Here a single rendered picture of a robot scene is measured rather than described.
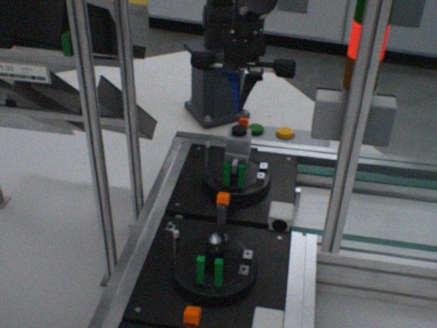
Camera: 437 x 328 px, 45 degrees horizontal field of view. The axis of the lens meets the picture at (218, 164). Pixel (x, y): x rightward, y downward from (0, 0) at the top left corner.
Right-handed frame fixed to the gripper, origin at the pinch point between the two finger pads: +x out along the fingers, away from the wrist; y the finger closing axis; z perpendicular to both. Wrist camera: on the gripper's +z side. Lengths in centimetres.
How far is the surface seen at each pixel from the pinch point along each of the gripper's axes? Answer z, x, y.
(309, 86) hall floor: -271, -28, 18
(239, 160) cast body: -4.5, 12.2, 0.8
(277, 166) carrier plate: -16.8, 13.4, 7.8
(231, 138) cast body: -3.1, 8.3, -1.1
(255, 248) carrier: 4.9, 26.6, 6.1
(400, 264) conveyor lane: 2.3, 26.4, 31.1
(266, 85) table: -74, -9, 0
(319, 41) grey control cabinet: -318, -67, 22
